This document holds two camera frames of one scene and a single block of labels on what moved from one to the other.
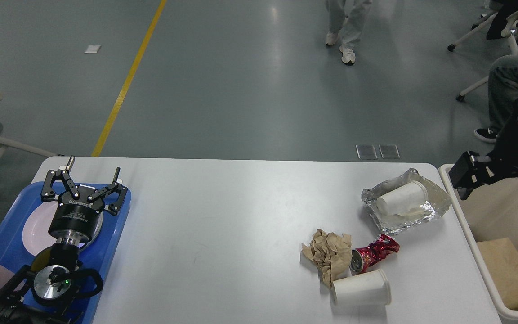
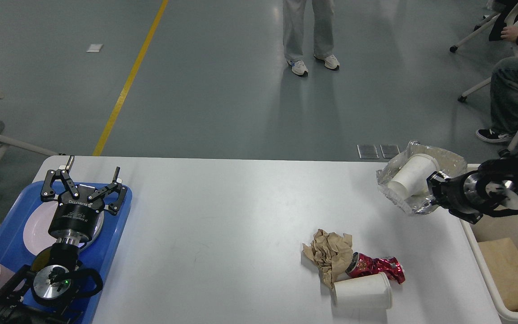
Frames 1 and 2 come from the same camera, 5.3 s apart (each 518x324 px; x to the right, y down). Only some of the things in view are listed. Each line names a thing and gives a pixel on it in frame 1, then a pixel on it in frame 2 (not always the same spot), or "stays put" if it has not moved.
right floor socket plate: (390, 151) stays put
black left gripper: (79, 210) stays put
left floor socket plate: (366, 152) stays put
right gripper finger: (466, 175) -> (435, 181)
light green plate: (96, 232) stays put
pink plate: (35, 231) stays put
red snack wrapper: (361, 258) -> (360, 264)
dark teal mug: (41, 260) stays put
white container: (404, 200) -> (411, 179)
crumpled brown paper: (331, 252) stays put
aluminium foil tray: (436, 202) -> (450, 161)
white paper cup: (371, 288) stays put
